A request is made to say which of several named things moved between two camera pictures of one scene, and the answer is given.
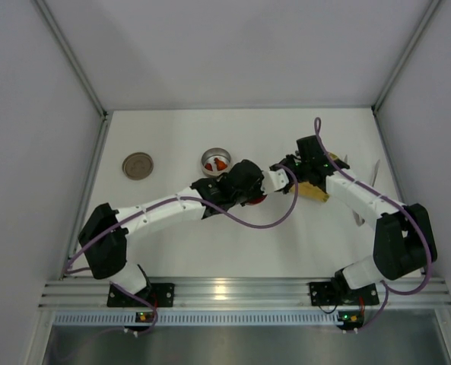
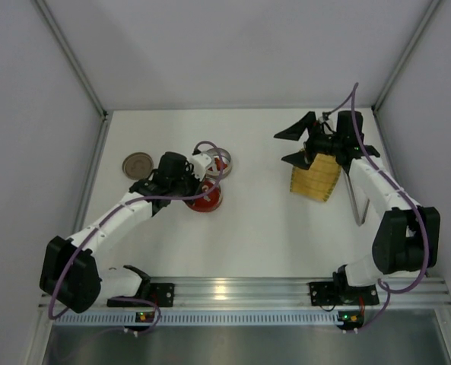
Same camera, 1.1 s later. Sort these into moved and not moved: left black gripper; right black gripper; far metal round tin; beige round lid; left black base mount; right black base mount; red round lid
Moved: red round lid; left black gripper; right black gripper
Not moved: beige round lid; left black base mount; right black base mount; far metal round tin
